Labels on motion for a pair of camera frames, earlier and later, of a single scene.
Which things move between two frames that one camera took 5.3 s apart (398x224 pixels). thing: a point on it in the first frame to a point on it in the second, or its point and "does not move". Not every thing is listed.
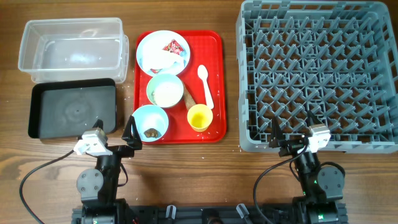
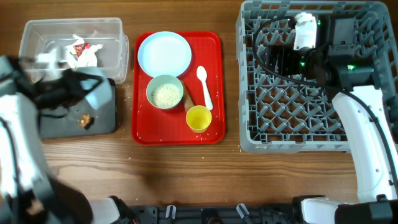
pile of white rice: (167, 94) does not move
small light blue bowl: (151, 122) to (100, 97)
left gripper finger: (132, 135) to (76, 91)
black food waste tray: (66, 109) does not move
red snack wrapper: (173, 47) to (79, 48)
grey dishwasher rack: (336, 60) does not move
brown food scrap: (152, 132) to (86, 121)
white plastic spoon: (203, 72) does not move
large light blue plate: (163, 52) does not move
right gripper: (278, 139) to (285, 53)
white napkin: (155, 57) to (87, 58)
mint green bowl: (165, 91) does not move
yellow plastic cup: (199, 116) does not move
